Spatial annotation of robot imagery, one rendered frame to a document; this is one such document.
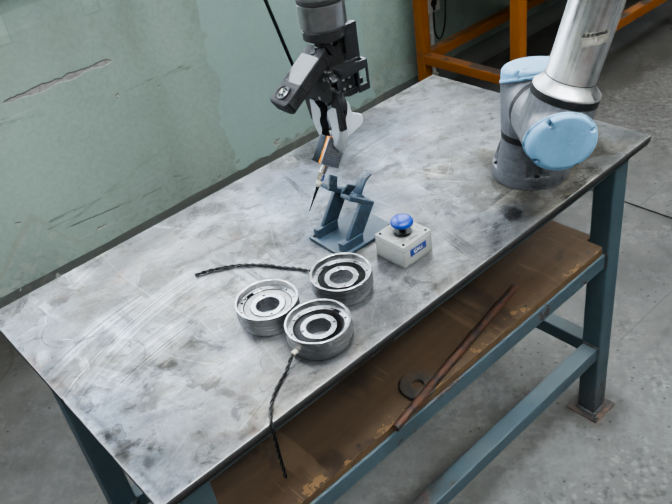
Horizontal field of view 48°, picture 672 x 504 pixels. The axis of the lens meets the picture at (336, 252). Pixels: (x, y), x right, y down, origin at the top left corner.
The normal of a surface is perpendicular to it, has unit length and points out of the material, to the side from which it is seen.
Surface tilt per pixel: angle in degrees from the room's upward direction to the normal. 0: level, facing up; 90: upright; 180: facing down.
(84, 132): 90
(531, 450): 0
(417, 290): 0
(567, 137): 97
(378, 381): 0
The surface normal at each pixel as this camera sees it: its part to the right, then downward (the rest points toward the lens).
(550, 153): 0.04, 0.68
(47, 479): -0.14, -0.80
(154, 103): 0.67, 0.36
